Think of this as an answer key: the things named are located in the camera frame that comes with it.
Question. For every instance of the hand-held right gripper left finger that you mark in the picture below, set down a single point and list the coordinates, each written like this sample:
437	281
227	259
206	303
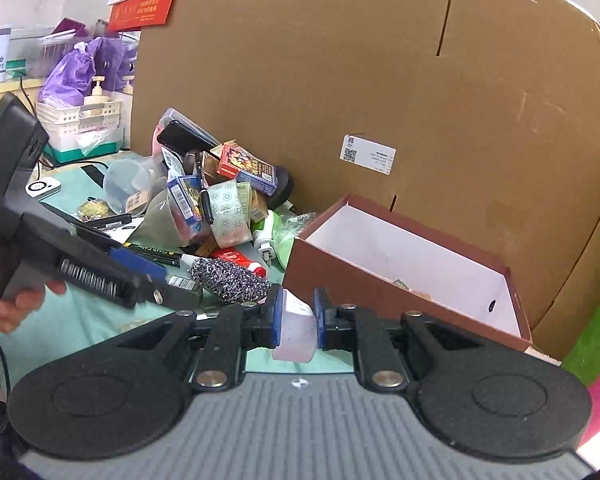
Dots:
277	317

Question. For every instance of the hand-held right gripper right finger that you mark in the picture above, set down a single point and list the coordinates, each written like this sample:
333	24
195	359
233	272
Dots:
320	320

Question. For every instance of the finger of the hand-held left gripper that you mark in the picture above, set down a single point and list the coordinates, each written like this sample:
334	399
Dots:
130	260
152	292

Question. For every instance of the small white plastic cup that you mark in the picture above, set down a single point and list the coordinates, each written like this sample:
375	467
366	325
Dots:
292	335

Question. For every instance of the small dark box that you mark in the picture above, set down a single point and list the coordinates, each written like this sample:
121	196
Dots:
187	287

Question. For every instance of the brown box white inside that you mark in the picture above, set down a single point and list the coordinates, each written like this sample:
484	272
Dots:
405	260

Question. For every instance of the pale teal desktop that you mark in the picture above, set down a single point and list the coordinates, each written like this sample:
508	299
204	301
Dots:
80	317

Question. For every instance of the person's left hand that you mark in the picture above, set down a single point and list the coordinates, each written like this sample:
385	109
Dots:
17	307

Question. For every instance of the black pen yellow print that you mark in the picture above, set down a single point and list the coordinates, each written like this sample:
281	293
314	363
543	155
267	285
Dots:
155	252

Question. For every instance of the white power bank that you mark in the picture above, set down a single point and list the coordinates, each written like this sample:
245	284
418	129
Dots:
43	186

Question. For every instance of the grey green paper cone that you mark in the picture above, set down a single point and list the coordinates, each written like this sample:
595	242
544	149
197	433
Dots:
160	225

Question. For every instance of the grey sparkly scrubber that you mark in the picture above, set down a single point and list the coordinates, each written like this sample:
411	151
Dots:
230	280

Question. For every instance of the green box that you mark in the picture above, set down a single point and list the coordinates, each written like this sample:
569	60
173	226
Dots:
85	150

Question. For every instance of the white plastic basket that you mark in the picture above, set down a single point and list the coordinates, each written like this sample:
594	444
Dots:
75	120

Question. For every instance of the light green packet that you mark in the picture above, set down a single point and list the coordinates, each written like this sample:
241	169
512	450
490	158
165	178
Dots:
283	245

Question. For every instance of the red tube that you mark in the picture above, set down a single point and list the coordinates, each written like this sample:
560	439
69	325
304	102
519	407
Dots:
235	257

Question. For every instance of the white plug adapter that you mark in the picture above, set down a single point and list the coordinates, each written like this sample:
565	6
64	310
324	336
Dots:
265	245

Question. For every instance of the clear plastic cup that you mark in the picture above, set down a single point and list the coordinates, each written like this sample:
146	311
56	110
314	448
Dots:
122	180

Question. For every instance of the black marker pen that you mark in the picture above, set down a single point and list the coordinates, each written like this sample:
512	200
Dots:
206	207

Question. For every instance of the purple plastic bag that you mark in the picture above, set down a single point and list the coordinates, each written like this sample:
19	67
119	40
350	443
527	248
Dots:
70	72

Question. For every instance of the white tall bottle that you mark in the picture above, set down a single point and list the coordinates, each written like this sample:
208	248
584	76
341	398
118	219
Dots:
0	55

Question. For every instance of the patterned tape roll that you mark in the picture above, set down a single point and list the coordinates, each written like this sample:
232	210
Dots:
228	210

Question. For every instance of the pump bottle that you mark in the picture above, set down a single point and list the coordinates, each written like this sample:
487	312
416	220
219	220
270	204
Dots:
98	87
129	84

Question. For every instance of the clear plastic box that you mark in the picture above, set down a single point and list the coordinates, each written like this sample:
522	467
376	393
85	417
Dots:
35	50

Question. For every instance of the gold small box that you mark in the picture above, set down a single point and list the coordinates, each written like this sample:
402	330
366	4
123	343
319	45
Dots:
258	202

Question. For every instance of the black round object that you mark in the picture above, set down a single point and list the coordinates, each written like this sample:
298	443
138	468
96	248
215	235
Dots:
282	187

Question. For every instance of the black phone in clear case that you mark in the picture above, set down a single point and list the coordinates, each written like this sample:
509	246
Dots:
182	135

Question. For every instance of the red blue card box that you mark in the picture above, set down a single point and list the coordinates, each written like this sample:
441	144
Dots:
245	167

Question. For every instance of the large cardboard box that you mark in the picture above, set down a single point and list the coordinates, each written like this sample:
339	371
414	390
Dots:
380	60

